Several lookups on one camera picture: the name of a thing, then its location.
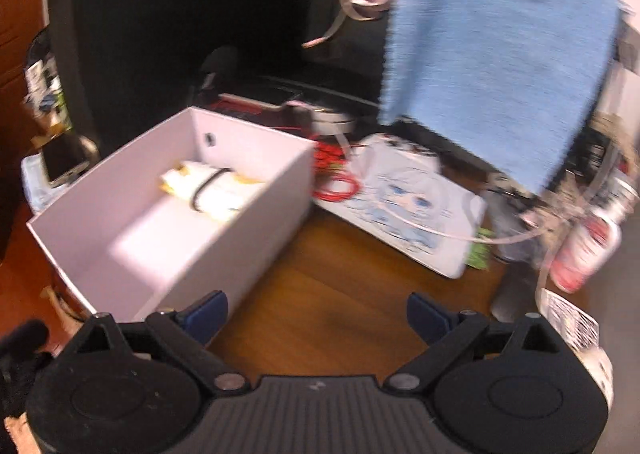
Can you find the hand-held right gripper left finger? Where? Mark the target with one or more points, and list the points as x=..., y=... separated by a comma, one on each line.
x=207, y=315

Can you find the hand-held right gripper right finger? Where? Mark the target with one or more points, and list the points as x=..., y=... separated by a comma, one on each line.
x=425, y=317

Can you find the white cardboard box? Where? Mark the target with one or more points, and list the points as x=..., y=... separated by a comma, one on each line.
x=125, y=239

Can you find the green patterned coaster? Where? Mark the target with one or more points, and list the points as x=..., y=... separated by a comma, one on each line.
x=479, y=251

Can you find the black computer mouse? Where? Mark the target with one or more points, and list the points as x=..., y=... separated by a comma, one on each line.
x=515, y=294

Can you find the cartoon print mouse pad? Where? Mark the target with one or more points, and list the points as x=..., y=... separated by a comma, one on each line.
x=425, y=204

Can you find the white paperback book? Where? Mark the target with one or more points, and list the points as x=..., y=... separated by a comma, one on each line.
x=575, y=326

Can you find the white and pink pump bottle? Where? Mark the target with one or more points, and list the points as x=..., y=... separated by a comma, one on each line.
x=585, y=249

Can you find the smartphone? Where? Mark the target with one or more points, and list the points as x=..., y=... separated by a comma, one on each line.
x=67, y=160

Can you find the round silver tin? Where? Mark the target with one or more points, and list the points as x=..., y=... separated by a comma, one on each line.
x=332, y=121

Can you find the small black desk device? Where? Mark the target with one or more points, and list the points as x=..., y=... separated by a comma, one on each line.
x=215, y=74

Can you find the blue fluffy towel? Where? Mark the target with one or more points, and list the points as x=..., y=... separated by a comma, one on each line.
x=500, y=59

